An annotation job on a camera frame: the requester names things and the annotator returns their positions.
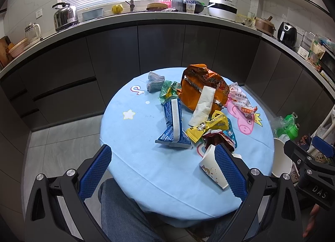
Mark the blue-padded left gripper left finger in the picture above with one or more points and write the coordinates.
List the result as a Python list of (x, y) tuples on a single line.
[(44, 218)]

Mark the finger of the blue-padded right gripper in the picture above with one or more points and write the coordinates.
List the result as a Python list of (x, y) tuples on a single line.
[(322, 146)]

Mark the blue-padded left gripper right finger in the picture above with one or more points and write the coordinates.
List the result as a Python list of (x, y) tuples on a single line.
[(269, 209)]

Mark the white paper cup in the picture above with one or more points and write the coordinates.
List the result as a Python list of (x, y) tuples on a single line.
[(209, 165)]

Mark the dark red snack wrapper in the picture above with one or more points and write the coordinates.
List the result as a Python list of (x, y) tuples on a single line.
[(216, 137)]

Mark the white orange fish snack bag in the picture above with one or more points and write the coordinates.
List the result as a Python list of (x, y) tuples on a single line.
[(240, 100)]

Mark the yellow snack wrapper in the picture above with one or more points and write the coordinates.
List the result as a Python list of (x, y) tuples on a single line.
[(218, 121)]

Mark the white tissue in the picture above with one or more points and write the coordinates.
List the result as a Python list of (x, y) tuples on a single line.
[(203, 107)]

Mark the blue white snack wrapper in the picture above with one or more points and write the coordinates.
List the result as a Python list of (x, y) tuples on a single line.
[(174, 135)]

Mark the large orange snack bag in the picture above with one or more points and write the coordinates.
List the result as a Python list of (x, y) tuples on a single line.
[(194, 78)]

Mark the green snack wrapper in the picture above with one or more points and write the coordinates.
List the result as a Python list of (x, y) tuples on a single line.
[(169, 91)]

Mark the grey wrapper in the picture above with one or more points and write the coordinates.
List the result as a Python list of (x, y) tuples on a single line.
[(155, 82)]

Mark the white round trash bin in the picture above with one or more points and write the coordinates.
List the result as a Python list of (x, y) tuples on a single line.
[(281, 163)]

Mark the white plastic storage rack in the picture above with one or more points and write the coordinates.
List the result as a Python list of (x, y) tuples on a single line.
[(326, 132)]

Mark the green plastic bottle front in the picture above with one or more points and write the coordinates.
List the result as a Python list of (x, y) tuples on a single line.
[(291, 131)]

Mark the green plastic bottle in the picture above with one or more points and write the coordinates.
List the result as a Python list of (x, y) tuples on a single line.
[(284, 122), (291, 131)]

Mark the green plastic bottle rear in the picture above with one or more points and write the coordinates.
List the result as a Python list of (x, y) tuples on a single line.
[(284, 122)]

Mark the person's jeans leg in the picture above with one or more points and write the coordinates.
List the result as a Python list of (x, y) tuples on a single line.
[(121, 217)]

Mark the black air fryer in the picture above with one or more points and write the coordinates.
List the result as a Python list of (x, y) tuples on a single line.
[(287, 34)]

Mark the brown clay pot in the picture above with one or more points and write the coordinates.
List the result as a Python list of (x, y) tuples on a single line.
[(265, 25)]

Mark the white rice cooker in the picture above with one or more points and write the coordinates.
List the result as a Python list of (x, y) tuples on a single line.
[(222, 9)]

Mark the glass pitcher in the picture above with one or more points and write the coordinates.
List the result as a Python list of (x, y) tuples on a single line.
[(32, 32)]

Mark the black wok pan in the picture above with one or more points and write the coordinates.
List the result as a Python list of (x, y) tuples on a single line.
[(193, 6)]

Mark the steel kettle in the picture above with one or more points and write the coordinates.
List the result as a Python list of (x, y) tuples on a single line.
[(65, 16)]

